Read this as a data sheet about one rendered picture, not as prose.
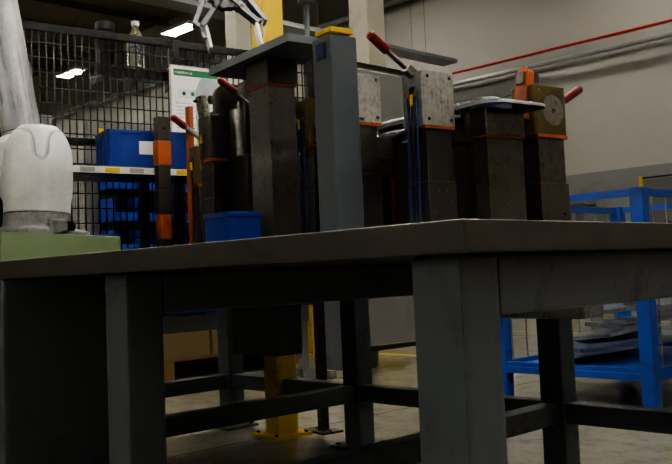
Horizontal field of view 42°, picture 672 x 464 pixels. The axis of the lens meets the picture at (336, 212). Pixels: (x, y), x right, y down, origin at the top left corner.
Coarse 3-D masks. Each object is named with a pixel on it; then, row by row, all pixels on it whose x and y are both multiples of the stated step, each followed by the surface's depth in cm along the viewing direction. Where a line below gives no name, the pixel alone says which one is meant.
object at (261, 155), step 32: (256, 64) 206; (288, 64) 205; (256, 96) 206; (288, 96) 205; (256, 128) 206; (288, 128) 204; (256, 160) 206; (288, 160) 204; (256, 192) 206; (288, 192) 203; (288, 224) 202
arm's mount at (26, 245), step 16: (0, 240) 190; (16, 240) 192; (32, 240) 195; (48, 240) 198; (64, 240) 200; (80, 240) 203; (96, 240) 206; (112, 240) 209; (0, 256) 190; (16, 256) 192; (32, 256) 195; (48, 256) 197
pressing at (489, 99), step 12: (492, 96) 184; (456, 108) 191; (468, 108) 197; (504, 108) 198; (516, 108) 199; (528, 108) 198; (540, 108) 196; (396, 120) 208; (384, 132) 224; (396, 132) 225
